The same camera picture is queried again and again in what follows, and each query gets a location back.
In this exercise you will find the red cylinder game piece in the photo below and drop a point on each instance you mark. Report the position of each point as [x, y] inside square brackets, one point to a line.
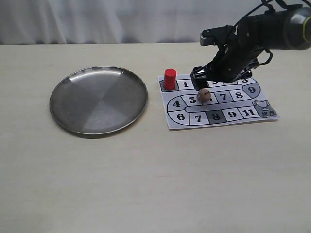
[170, 79]

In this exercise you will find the white curtain backdrop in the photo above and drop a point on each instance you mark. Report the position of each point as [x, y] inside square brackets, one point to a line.
[115, 21]

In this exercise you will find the round steel plate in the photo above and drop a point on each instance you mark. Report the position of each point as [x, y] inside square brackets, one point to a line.
[100, 100]

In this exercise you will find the paper game board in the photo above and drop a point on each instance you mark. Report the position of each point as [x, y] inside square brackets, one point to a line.
[230, 103]

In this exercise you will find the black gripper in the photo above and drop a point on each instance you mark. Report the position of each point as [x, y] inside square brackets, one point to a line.
[237, 55]

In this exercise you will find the wooden die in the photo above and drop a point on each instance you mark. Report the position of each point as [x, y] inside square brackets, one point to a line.
[204, 95]

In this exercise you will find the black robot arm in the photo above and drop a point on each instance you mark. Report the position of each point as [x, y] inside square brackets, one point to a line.
[284, 30]

